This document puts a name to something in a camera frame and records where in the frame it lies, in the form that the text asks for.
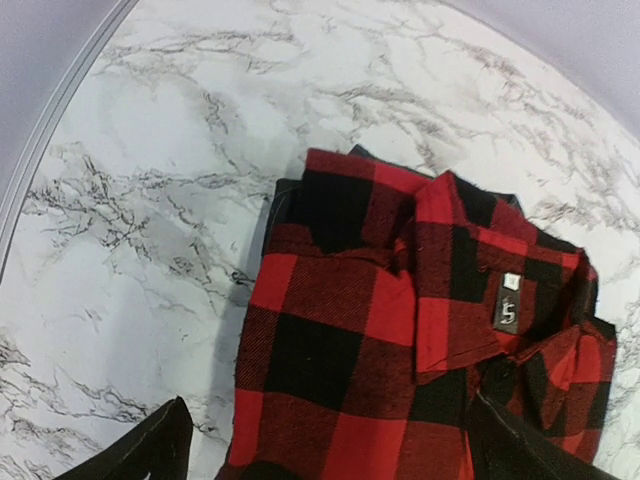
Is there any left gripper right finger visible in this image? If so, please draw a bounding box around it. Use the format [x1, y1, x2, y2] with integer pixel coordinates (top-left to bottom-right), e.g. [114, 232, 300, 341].
[468, 394, 615, 480]

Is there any left wall aluminium profile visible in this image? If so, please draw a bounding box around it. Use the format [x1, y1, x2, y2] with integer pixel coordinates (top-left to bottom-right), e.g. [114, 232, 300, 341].
[1, 0, 136, 265]

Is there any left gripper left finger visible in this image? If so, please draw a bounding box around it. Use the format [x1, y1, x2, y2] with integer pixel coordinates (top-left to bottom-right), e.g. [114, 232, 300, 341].
[62, 397, 193, 480]

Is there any red black plaid shirt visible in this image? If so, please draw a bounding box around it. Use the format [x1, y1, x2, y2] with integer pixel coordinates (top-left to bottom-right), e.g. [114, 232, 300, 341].
[218, 149, 617, 479]

